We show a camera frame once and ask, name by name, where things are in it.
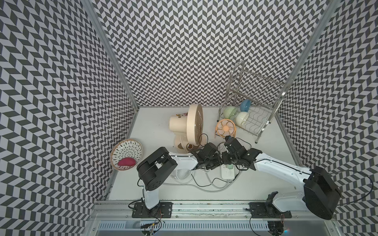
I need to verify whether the patterned plate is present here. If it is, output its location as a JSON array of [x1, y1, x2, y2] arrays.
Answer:
[[110, 139, 143, 171]]

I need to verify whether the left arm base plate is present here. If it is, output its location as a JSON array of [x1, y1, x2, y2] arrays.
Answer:
[[132, 202, 173, 219]]

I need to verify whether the small white desk fan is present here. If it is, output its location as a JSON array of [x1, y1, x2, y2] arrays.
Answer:
[[171, 169, 193, 184]]

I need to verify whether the large beige desk fan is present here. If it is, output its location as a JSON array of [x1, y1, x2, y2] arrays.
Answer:
[[169, 104, 206, 153]]

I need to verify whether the magenta object on plate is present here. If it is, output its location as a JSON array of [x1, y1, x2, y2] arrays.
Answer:
[[117, 157, 136, 167]]

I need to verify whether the metal dish rack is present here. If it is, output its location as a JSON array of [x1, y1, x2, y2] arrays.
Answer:
[[217, 61, 286, 144]]

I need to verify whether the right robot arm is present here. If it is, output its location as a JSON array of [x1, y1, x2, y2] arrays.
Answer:
[[222, 136, 342, 220]]

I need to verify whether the white power strip cable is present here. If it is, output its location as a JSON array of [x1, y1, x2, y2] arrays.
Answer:
[[162, 169, 241, 193]]

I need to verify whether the green bowl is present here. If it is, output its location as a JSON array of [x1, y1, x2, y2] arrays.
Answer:
[[223, 106, 238, 119]]

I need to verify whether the blue bowl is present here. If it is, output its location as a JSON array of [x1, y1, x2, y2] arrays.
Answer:
[[239, 99, 252, 112]]

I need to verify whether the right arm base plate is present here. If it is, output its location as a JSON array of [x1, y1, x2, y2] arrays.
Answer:
[[246, 202, 292, 219]]

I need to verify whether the white bowl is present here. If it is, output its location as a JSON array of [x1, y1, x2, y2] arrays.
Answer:
[[234, 112, 249, 126]]

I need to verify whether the small orange desk fan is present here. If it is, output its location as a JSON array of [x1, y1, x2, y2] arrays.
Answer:
[[215, 119, 236, 138]]

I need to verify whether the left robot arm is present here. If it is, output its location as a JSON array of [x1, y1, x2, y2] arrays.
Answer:
[[137, 143, 222, 210]]

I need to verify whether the white power strip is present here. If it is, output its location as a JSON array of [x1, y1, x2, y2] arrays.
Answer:
[[220, 164, 235, 181]]

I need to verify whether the black thin cable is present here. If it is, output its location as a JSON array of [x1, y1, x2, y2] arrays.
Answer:
[[191, 172, 229, 188]]

